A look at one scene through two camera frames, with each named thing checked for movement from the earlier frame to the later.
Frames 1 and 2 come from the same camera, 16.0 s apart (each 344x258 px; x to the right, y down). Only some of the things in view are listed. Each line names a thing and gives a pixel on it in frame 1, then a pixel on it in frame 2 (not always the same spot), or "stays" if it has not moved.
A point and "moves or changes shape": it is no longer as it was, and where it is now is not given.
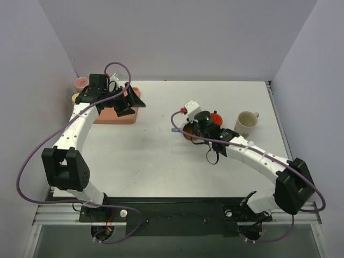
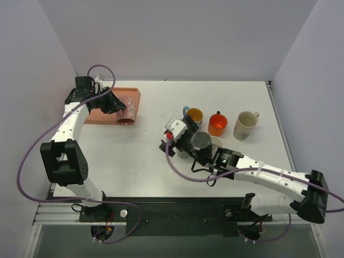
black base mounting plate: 174,216 stays
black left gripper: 124,100 -> 108,101
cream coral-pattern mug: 245,123 stays
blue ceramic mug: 187,128 moves or changes shape
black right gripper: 195,131 -> 179,139
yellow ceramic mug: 74,96 moves or changes shape
